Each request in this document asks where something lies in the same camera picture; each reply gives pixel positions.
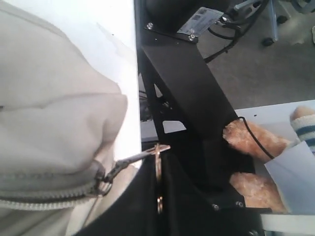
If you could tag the beige duffel bag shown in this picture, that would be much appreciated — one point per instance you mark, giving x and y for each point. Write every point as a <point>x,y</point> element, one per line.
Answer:
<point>69,111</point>

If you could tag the black metal robot stand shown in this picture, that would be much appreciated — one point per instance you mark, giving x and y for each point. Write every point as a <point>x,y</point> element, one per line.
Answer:
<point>188,106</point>

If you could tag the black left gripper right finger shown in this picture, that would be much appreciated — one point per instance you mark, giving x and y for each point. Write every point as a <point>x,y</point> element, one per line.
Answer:
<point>191,212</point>

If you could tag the brown plush toy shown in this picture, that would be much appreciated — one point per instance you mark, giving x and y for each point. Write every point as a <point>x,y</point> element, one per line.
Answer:
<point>258,188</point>

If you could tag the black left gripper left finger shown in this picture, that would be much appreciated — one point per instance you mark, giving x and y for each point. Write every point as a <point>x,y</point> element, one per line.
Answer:
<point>134,213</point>

